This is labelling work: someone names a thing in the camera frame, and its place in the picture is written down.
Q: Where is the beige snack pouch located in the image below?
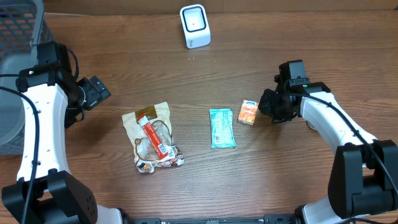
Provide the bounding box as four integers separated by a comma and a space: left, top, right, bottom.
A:
122, 102, 184, 173

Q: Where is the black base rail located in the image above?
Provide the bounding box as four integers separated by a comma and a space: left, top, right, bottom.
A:
123, 214, 301, 224

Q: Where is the white barcode scanner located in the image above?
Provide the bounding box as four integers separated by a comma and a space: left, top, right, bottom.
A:
180, 4, 211, 49

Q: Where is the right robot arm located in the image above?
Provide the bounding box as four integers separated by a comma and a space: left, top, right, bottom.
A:
258, 60, 397, 223

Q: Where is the orange small box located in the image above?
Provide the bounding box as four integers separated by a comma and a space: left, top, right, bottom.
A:
238, 100, 259, 126

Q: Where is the grey plastic mesh basket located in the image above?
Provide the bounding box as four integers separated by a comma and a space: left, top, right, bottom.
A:
0, 0, 57, 156

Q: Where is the teal tissue packet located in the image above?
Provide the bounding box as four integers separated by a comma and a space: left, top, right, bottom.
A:
209, 108, 236, 149

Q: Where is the green lid jar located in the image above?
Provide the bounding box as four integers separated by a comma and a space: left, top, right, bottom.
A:
306, 120, 318, 131

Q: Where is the red stick packet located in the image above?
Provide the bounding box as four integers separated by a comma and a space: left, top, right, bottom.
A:
138, 114, 169, 159

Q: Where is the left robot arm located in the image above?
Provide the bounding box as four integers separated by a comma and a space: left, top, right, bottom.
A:
1, 42, 129, 224

